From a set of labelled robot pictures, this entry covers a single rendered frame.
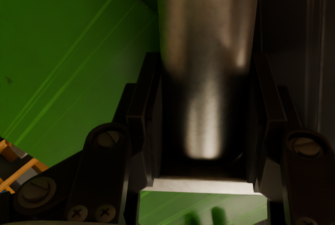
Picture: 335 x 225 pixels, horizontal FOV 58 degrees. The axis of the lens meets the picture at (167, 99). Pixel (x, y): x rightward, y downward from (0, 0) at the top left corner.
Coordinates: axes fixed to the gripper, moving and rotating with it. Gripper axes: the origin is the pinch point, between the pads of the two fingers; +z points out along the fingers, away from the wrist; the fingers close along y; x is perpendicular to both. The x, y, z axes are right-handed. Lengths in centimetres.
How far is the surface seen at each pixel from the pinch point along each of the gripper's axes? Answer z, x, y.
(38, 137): 2.6, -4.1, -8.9
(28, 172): 313, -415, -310
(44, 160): 2.5, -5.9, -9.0
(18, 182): 286, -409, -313
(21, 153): 13.9, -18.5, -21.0
